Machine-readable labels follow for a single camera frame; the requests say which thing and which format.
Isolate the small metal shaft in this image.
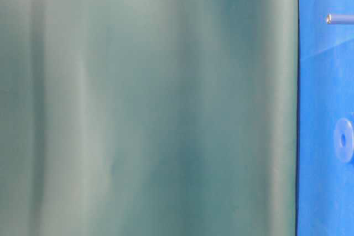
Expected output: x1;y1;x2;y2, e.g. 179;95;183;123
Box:
326;13;354;25

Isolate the small blue plastic gear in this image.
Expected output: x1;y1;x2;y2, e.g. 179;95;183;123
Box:
334;118;353;163

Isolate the blurred grey-green foreground panel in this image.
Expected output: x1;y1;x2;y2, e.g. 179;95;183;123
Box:
1;0;298;235

